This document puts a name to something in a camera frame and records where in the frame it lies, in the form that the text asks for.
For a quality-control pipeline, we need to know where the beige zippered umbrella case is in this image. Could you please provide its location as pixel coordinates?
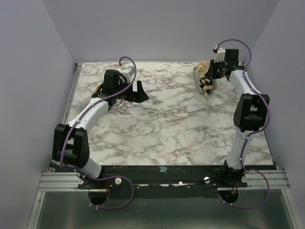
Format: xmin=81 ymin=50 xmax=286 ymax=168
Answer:
xmin=193 ymin=67 xmax=215 ymax=94

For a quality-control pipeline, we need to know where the beige folding umbrella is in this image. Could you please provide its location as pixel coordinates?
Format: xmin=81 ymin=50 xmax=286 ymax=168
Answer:
xmin=197 ymin=59 xmax=213 ymax=103

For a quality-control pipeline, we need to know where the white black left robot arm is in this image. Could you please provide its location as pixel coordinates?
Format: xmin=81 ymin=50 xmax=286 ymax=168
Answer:
xmin=52 ymin=66 xmax=149 ymax=178

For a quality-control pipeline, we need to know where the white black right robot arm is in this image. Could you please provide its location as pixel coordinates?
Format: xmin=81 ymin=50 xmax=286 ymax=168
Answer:
xmin=193 ymin=46 xmax=270 ymax=175

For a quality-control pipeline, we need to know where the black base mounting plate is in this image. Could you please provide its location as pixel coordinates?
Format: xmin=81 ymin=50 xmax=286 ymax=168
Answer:
xmin=78 ymin=166 xmax=247 ymax=199

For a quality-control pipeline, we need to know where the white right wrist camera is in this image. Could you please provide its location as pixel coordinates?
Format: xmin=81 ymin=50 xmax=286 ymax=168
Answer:
xmin=213 ymin=46 xmax=226 ymax=63

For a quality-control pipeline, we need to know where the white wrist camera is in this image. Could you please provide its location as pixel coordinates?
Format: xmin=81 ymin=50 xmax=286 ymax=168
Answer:
xmin=120 ymin=66 xmax=135 ymax=83
xmin=213 ymin=46 xmax=226 ymax=63

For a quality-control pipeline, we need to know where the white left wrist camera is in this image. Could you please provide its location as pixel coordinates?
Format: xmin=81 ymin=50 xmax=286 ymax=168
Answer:
xmin=120 ymin=66 xmax=135 ymax=83

